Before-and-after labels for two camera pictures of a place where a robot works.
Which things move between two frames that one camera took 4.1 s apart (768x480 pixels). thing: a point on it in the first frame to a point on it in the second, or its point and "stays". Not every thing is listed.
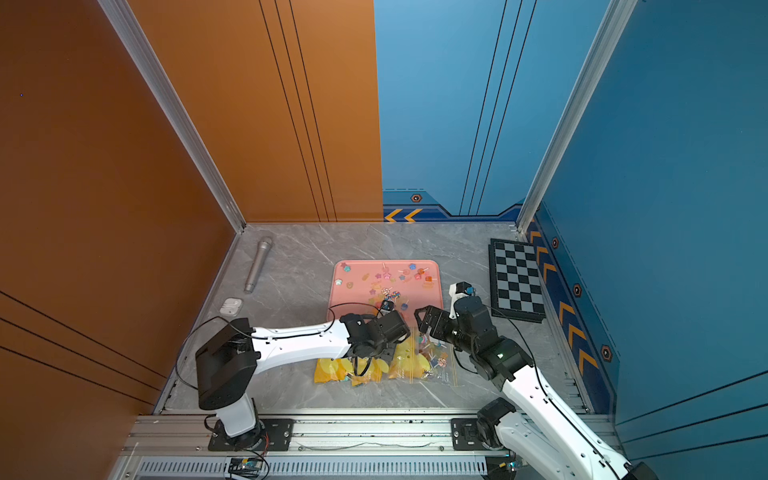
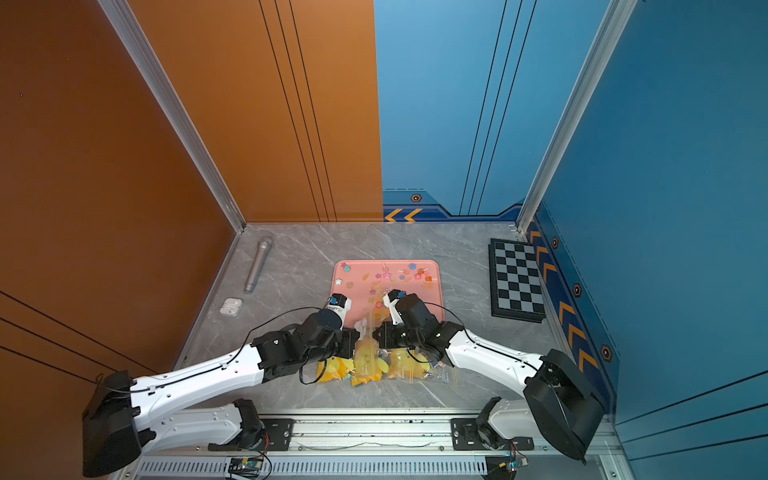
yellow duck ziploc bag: [368, 370] stays
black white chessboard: [514, 280] stays
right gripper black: [432, 312] to [386, 342]
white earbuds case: [231, 306] stays
